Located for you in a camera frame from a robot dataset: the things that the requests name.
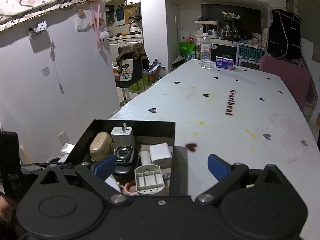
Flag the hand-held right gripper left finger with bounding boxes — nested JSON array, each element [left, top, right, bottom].
[[35, 155, 128, 205]]

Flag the silver kettle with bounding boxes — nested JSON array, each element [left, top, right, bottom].
[[129, 20, 143, 34]]

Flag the white wall socket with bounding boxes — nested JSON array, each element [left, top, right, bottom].
[[57, 130, 69, 144]]

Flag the wooden cutting board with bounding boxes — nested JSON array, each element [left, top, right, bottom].
[[124, 6, 137, 19]]

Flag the colourful cardboard carton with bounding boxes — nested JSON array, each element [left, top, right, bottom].
[[142, 60, 165, 88]]

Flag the clear wall holder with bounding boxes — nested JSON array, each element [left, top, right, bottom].
[[28, 20, 49, 39]]

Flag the black smartwatch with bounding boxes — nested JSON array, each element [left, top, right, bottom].
[[114, 145, 140, 167]]

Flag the pink chair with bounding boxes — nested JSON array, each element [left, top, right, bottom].
[[259, 56, 312, 110]]

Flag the black oval case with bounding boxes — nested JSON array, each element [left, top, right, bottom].
[[112, 164, 137, 185]]

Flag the grey plastic adapter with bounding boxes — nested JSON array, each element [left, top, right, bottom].
[[134, 164, 166, 196]]

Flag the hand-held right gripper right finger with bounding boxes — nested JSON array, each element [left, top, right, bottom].
[[194, 154, 292, 205]]

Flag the white charger cube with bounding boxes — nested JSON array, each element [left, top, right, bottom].
[[110, 123, 135, 150], [149, 143, 173, 167]]

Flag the white wall cable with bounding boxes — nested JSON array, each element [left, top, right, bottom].
[[50, 40, 65, 95]]

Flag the orange-handled scissors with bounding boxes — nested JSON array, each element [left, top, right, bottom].
[[105, 177, 138, 196]]

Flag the pink lanyard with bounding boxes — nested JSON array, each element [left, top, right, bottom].
[[90, 2, 104, 52]]

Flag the black vest white trim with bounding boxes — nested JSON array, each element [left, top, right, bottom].
[[268, 9, 302, 59]]

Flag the clear water bottle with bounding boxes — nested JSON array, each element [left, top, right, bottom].
[[200, 32, 212, 69]]

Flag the blue tissue pack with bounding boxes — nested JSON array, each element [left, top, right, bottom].
[[215, 56, 235, 70]]

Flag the white storage rack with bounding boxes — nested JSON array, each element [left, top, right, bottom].
[[195, 20, 220, 39]]

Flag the Poizon sign box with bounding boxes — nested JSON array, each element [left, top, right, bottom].
[[236, 42, 265, 62]]

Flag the teal cutting board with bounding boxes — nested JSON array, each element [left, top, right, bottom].
[[115, 6, 125, 22]]

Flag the beige earbud case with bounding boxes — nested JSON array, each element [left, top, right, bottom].
[[89, 131, 115, 162]]

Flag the white round device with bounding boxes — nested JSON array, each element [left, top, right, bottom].
[[140, 150, 152, 167]]

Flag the black cardboard box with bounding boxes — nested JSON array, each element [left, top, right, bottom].
[[64, 119, 190, 197]]

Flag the green plastic bag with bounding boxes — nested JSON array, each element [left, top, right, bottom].
[[178, 41, 196, 57]]

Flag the cartoon tote bag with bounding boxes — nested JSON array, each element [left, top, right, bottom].
[[117, 44, 150, 89]]

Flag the black tiered stand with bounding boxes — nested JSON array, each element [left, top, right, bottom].
[[222, 11, 242, 40]]

